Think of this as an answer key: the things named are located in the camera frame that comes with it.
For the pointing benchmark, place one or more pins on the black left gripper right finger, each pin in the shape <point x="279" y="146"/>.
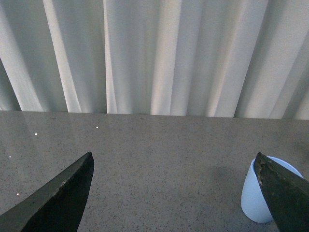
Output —
<point x="286" y="194"/>

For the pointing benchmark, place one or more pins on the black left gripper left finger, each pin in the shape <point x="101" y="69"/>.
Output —
<point x="58" y="206"/>

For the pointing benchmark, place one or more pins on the blue plastic cup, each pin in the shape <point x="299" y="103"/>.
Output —
<point x="253" y="203"/>

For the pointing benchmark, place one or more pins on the white pleated curtain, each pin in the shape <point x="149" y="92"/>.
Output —
<point x="221" y="58"/>

